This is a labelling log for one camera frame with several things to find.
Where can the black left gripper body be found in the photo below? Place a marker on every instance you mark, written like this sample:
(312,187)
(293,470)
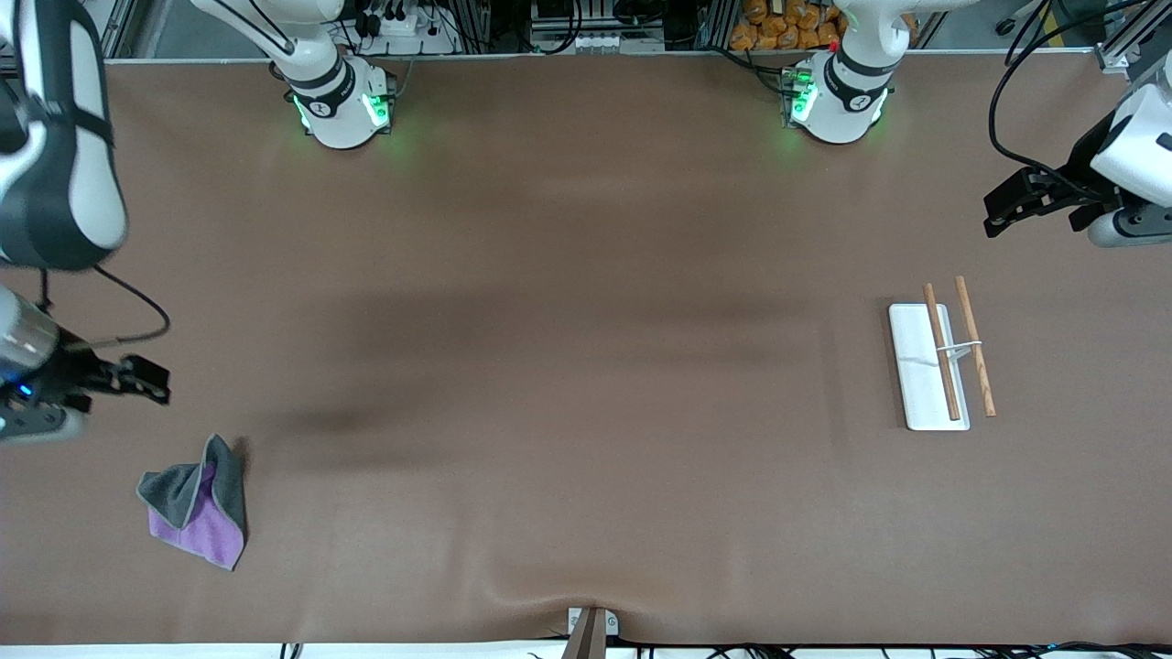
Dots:
(1086,167)

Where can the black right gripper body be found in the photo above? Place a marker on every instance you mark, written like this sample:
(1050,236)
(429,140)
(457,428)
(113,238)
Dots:
(66,375)

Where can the grey and purple towel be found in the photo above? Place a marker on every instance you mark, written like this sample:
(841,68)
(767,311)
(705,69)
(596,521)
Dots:
(215,526)

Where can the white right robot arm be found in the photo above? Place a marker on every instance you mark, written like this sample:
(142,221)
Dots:
(341,114)

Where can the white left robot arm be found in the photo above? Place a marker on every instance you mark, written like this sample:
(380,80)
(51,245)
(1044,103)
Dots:
(838,114)

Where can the orange snack packs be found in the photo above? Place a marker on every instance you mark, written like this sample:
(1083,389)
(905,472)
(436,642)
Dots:
(778,27)

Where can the white power strip with plugs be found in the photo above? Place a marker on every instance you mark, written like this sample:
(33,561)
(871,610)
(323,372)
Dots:
(403,32)

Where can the small white socket strip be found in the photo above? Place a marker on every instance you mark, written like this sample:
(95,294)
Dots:
(609,42)

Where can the aluminium frame profile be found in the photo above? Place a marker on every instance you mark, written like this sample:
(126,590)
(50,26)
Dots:
(124,27)
(1131,50)

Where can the white rack base plate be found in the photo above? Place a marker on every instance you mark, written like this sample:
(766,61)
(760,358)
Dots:
(911,366)

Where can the metal table edge bracket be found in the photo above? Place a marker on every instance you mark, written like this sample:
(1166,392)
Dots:
(588,631)

